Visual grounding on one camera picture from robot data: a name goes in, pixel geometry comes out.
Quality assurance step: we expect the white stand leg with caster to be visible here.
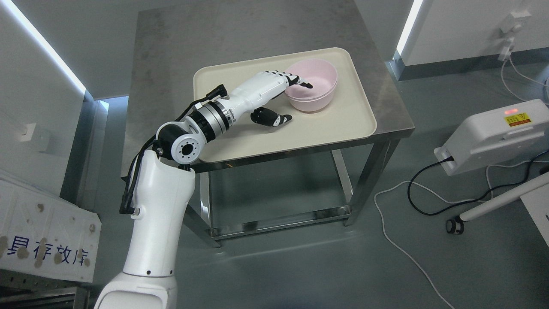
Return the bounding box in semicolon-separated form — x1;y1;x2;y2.
446;172;549;235

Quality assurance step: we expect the beige plastic tray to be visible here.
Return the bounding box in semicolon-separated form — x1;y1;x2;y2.
193;48;377;164

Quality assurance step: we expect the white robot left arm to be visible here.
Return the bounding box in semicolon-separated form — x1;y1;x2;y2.
94;85;233;309

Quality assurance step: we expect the white device with warning label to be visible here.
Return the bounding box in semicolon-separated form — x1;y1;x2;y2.
434;99;549;176

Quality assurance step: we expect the white wall socket left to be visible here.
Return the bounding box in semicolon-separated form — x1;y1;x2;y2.
20;123;51;152

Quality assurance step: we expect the white floor cable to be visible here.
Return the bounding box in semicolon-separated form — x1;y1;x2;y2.
374;161;549;309

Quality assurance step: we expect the white wall plug adapter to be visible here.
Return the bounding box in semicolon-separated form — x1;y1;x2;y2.
498;9;532;61

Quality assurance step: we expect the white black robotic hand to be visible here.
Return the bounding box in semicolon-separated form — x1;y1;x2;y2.
217;71;313;127

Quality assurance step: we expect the pink bowl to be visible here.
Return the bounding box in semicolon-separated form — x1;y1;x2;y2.
284;82;338;113
286;59;338;100

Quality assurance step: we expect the black power cable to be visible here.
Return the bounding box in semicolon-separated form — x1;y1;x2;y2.
407;150;549;216

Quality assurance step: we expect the stainless steel table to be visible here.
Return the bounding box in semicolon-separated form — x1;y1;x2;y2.
121;0;414;228

